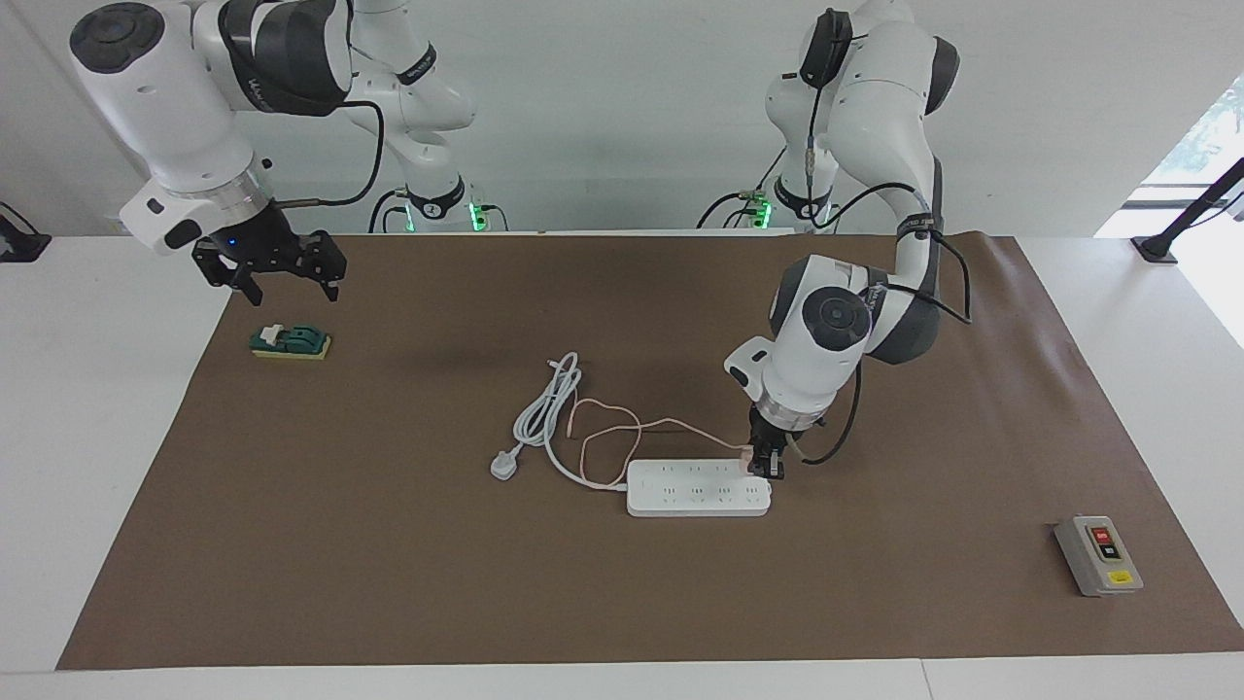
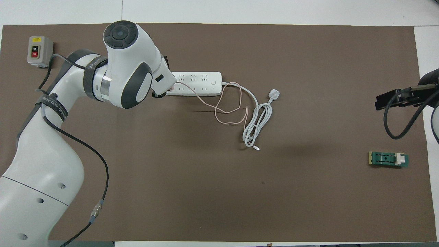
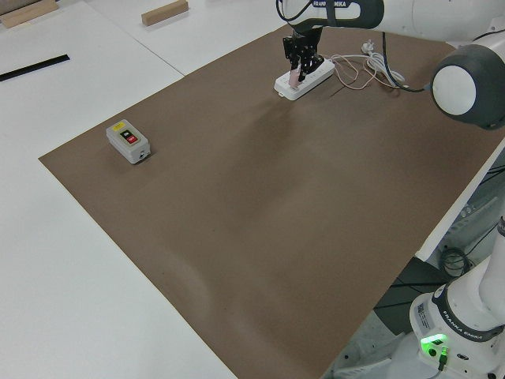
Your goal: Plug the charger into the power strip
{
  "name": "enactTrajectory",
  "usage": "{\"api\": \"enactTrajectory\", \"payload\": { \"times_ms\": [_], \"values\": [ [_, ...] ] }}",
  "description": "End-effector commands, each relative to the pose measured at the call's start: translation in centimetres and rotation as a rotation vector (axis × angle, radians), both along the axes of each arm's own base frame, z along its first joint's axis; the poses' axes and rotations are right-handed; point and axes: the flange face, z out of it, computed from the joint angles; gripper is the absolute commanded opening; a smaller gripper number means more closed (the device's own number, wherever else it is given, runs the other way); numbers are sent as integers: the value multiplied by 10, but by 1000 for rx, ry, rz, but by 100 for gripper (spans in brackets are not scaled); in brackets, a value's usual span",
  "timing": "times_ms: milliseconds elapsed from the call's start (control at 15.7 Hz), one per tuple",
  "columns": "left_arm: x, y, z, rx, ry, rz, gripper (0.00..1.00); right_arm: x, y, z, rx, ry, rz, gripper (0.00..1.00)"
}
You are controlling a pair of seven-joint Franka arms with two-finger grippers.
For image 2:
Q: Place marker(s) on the grey push button box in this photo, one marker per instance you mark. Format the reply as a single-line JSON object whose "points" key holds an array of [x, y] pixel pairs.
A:
{"points": [[39, 51]]}

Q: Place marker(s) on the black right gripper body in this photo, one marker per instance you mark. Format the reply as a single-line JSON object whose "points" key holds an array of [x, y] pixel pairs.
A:
{"points": [[416, 99]]}

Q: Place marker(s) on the white power strip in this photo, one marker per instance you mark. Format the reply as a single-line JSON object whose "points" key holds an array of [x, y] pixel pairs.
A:
{"points": [[205, 79]]}

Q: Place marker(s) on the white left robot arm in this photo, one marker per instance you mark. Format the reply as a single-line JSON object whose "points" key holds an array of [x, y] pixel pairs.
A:
{"points": [[41, 164]]}

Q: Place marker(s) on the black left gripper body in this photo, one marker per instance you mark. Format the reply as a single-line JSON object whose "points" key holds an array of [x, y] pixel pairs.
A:
{"points": [[158, 95]]}

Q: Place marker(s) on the green knife switch yellow base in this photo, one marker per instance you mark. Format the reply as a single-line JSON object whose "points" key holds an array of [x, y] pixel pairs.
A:
{"points": [[384, 159]]}

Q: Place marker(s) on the brown table mat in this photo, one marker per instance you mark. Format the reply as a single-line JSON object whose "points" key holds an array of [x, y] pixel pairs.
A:
{"points": [[205, 192]]}

